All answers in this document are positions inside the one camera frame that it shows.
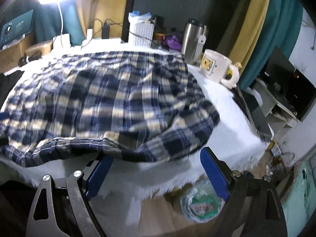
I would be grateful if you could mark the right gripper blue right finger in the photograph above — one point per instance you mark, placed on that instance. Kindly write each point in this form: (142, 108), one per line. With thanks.
(266, 216)

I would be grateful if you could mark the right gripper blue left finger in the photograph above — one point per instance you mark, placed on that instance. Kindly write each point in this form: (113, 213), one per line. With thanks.
(61, 206)

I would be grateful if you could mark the blue plaid pants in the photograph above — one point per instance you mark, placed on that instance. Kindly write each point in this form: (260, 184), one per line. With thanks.
(131, 105)

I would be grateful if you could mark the white plastic bag bin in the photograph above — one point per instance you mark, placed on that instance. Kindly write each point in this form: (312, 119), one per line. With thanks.
(200, 203)

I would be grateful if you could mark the grey computer desk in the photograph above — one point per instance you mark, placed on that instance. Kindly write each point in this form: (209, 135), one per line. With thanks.
(279, 118)

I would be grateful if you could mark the black smartphone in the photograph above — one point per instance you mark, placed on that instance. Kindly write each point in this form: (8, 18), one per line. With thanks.
(250, 107)

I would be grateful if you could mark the black computer monitor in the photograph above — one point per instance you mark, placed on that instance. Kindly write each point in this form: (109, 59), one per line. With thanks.
(288, 85)

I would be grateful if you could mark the black folded garment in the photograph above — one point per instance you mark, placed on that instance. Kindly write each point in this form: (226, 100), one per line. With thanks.
(7, 82)

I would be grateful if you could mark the white cartoon mug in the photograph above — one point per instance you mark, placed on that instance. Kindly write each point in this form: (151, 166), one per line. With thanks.
(220, 68)

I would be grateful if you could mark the cardboard box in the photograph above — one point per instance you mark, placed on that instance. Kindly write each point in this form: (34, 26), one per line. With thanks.
(10, 56)

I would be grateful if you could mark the tan plastic lidded box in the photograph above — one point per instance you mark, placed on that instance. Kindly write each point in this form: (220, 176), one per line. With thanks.
(43, 47)

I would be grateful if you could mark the white power strip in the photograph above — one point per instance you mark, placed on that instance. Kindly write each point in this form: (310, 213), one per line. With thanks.
(110, 41)

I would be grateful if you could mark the white charger plug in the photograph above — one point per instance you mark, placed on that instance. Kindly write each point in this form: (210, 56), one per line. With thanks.
(89, 34)

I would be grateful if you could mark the stainless steel tumbler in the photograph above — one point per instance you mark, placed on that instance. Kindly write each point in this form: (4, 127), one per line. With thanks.
(194, 39)

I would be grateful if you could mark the purple cloth item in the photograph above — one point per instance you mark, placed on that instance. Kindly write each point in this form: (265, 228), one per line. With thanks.
(172, 42)

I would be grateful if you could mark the black power adapter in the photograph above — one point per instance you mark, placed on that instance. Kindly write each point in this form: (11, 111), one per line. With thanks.
(105, 32)

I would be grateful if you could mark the tablet with lit screen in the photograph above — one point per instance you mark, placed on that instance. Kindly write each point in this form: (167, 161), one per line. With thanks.
(17, 27)

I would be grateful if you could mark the teal curtain right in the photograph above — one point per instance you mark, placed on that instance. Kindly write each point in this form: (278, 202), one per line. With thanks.
(280, 29)

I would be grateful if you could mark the teal curtain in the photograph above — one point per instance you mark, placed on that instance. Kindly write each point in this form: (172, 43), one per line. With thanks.
(280, 29)
(46, 20)

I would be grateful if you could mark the teal curtain left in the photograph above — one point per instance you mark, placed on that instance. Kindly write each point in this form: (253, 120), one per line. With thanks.
(46, 20)

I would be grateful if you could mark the white perforated basket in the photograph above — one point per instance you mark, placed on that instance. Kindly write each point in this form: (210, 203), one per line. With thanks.
(141, 34)

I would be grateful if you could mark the blue tissue pack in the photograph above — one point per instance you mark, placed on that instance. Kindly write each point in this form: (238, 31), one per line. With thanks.
(135, 17)

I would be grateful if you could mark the yellow curtain right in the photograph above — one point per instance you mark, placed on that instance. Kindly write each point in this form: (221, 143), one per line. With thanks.
(242, 33)

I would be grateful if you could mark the yellow curtain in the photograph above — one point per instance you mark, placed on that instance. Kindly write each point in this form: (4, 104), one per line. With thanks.
(242, 33)
(93, 12)

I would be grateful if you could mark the yellow curtain left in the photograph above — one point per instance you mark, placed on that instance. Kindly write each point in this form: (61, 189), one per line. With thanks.
(93, 12)

